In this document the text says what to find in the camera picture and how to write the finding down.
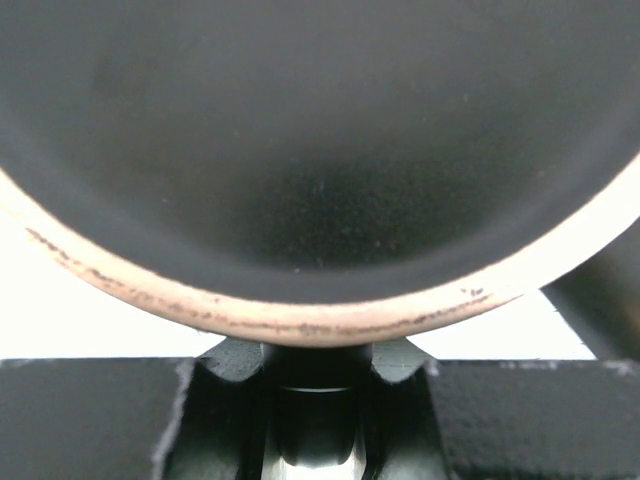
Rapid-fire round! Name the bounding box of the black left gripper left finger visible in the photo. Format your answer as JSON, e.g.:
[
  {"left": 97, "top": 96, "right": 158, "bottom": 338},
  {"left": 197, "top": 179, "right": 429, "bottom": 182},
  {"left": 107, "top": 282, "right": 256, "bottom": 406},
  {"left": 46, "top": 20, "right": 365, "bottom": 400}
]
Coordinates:
[{"left": 1, "top": 339, "right": 261, "bottom": 479}]

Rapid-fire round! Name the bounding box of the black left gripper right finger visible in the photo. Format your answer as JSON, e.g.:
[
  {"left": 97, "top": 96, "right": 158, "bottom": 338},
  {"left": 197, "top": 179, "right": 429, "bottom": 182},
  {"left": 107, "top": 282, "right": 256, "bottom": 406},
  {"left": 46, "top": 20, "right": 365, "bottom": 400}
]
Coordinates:
[{"left": 370, "top": 339, "right": 639, "bottom": 479}]

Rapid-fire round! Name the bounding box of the red black mug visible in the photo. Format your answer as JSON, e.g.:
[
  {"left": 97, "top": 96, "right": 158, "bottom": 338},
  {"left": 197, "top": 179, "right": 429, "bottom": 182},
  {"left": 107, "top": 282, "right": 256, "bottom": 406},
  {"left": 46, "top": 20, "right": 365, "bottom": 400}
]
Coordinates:
[{"left": 1, "top": 1, "right": 639, "bottom": 351}]

